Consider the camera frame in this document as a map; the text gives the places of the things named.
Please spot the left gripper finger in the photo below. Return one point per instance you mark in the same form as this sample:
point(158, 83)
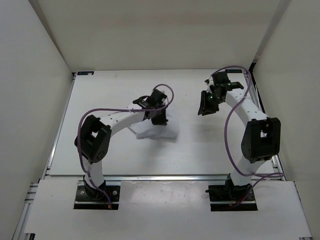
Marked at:
point(156, 120)
point(163, 119)

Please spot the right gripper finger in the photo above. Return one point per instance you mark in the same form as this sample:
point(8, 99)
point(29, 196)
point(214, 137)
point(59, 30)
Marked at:
point(209, 110)
point(203, 103)

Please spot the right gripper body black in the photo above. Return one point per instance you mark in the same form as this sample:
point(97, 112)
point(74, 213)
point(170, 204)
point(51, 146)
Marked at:
point(213, 100)

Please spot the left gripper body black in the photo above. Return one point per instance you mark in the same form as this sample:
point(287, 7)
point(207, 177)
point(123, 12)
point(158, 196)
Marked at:
point(159, 111)

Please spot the white skirt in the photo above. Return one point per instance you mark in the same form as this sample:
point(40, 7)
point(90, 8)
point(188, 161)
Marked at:
point(147, 130)

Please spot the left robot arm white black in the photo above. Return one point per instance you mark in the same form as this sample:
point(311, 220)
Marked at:
point(93, 139)

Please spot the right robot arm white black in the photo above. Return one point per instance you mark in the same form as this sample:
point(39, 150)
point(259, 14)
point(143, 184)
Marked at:
point(260, 141)

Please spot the blue label sticker right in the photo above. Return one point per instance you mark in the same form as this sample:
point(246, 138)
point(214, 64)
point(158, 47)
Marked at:
point(233, 71)

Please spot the blue label sticker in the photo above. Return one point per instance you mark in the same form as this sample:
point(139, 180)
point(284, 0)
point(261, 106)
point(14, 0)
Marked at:
point(233, 71)
point(85, 73)

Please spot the white front cover panel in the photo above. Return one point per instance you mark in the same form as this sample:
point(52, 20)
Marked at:
point(166, 211)

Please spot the blue label sticker left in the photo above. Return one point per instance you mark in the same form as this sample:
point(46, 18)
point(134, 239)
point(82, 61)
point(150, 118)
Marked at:
point(85, 73)

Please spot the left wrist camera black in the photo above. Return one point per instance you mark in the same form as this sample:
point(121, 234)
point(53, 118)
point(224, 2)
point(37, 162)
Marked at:
point(153, 101)

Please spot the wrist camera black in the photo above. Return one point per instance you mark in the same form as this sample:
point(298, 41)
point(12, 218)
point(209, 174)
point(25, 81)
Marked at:
point(220, 80)
point(153, 101)

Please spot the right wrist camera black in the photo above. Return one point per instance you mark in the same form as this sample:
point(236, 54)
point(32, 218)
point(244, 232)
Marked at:
point(220, 80)

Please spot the aluminium frame rail front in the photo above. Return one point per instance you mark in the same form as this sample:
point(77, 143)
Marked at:
point(202, 177)

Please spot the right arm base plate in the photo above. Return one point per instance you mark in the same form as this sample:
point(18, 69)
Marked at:
point(227, 198)

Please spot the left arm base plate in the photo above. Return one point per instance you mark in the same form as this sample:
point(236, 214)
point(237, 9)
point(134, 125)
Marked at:
point(83, 201)

